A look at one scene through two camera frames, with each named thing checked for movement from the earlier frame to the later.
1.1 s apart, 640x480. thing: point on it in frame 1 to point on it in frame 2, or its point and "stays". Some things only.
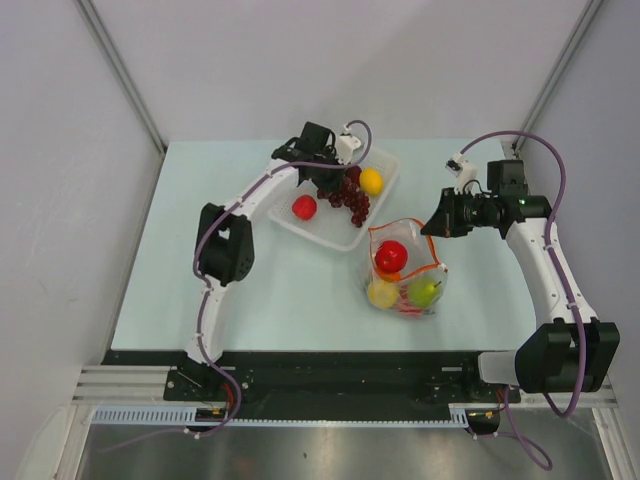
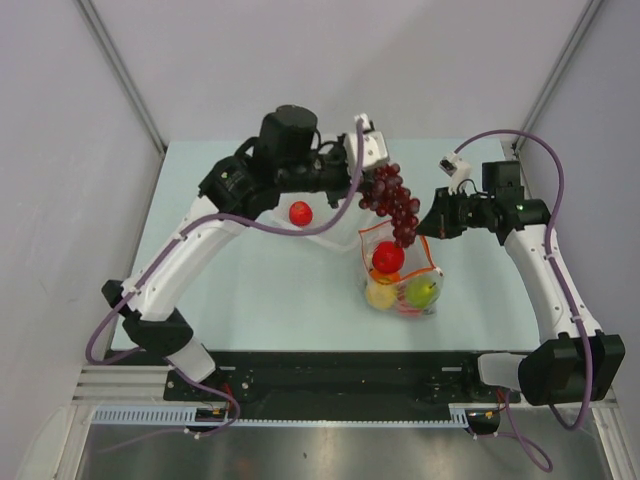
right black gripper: (444, 223) stays
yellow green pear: (423, 292) stays
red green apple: (391, 256) stays
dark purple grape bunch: (348, 196) to (383, 192)
